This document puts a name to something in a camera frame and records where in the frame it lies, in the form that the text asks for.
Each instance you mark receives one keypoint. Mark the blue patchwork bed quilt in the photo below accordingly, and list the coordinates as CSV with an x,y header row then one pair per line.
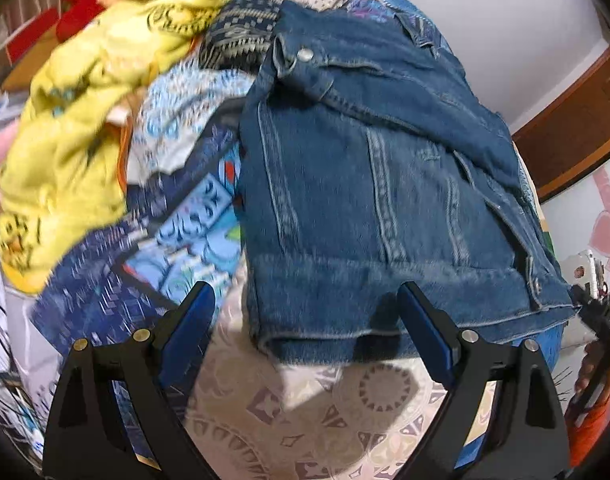
x,y
249,415

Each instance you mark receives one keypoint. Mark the orange sleeve forearm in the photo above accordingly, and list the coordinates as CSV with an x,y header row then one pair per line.
x,y
583,437

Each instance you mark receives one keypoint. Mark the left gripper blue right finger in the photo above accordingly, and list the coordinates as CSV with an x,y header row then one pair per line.
x,y
463,367

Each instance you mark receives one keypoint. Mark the blue denim jacket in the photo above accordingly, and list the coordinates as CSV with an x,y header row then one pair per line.
x,y
369,163

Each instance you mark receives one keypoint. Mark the white wardrobe sliding door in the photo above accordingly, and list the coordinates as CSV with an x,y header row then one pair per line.
x,y
578,218

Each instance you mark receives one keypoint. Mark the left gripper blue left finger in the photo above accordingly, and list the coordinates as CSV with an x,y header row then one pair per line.
x,y
160,367

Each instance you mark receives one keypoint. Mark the yellow cartoon blanket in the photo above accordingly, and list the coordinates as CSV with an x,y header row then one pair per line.
x,y
59,178

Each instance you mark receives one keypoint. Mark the red plush toy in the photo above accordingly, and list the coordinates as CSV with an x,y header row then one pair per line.
x,y
82,0

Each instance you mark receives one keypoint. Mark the right hand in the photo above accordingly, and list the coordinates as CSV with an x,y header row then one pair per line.
x,y
593,355

